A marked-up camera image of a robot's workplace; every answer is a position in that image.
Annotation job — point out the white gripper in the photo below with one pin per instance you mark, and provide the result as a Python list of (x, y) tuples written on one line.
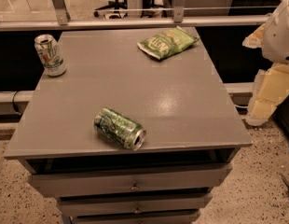
[(280, 37)]

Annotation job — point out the green jalapeno chip bag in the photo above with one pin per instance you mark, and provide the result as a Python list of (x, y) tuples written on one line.
[(168, 43)]

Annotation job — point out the green crushed can lying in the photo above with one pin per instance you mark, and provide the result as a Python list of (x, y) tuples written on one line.
[(122, 130)]

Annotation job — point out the white 7up can upright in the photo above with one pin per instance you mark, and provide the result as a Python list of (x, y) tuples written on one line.
[(50, 55)]

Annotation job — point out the grey drawer cabinet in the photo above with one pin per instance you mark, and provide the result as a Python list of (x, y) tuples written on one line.
[(181, 102)]

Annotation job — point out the bottom grey drawer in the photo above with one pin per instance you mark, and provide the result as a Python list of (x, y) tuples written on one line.
[(170, 217)]

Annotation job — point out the grey drawer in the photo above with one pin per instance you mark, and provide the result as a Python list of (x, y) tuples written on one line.
[(134, 204), (170, 217), (130, 180)]

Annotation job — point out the middle grey drawer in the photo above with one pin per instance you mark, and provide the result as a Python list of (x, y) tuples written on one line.
[(134, 204)]

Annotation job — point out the grey metal railing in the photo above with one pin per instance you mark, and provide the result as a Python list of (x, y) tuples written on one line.
[(26, 15)]

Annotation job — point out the top grey drawer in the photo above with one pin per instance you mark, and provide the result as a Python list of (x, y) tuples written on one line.
[(130, 180)]

